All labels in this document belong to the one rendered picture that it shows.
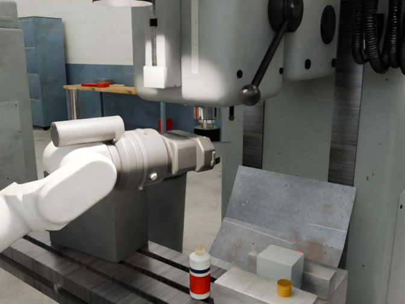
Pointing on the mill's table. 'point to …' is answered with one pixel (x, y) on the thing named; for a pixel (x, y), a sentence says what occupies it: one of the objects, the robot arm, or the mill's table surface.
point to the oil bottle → (199, 273)
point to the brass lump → (284, 288)
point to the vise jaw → (254, 290)
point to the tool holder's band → (207, 131)
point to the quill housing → (214, 53)
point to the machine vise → (315, 279)
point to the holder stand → (108, 226)
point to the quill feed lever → (279, 10)
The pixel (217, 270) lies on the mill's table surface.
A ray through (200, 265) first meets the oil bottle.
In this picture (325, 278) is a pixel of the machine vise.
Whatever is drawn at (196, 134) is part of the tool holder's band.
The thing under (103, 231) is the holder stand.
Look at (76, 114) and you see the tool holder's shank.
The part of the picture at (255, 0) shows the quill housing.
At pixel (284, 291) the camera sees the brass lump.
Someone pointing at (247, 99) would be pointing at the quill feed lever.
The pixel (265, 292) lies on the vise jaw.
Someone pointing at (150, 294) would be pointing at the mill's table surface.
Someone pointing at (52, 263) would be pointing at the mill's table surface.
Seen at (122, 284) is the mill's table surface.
